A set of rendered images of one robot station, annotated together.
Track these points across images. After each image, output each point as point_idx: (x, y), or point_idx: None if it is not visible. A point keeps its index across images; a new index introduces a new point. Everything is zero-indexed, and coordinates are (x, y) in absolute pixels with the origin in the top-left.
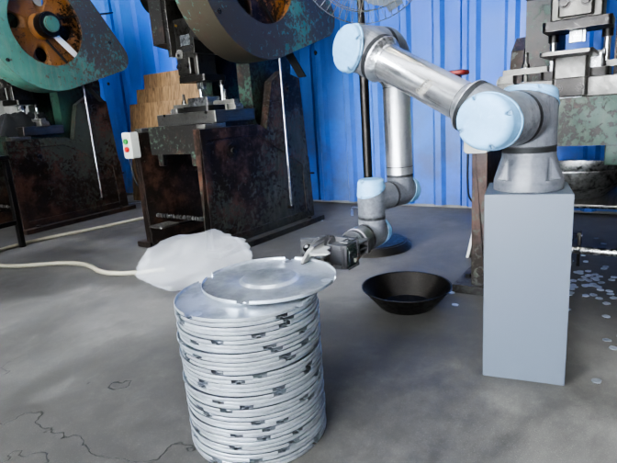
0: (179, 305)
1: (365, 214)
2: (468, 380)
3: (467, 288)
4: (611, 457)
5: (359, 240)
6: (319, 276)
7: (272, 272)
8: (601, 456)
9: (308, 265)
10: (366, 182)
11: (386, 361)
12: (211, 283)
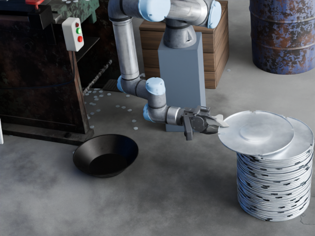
0: (299, 153)
1: (165, 101)
2: (209, 136)
3: (88, 137)
4: (253, 106)
5: (189, 109)
6: (248, 116)
7: (249, 131)
8: (253, 107)
9: (228, 124)
10: (162, 82)
11: (195, 164)
12: (269, 150)
